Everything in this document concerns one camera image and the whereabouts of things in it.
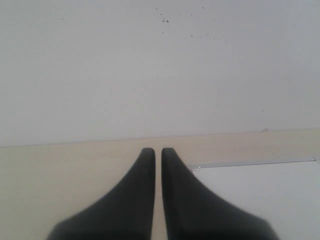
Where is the white dry-erase board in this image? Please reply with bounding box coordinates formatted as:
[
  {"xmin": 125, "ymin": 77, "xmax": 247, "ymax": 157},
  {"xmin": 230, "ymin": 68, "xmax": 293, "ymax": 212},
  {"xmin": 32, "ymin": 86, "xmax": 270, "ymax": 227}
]
[{"xmin": 189, "ymin": 157, "xmax": 320, "ymax": 240}]

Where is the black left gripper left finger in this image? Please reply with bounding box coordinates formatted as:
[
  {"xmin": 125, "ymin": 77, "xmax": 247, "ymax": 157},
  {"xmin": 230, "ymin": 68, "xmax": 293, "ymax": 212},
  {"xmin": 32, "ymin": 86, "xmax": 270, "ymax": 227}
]
[{"xmin": 47, "ymin": 148, "xmax": 156, "ymax": 240}]

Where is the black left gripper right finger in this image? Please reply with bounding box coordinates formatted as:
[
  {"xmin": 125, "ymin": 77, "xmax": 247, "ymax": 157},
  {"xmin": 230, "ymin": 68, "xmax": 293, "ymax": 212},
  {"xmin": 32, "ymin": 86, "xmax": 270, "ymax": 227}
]
[{"xmin": 161, "ymin": 148, "xmax": 278, "ymax": 240}]

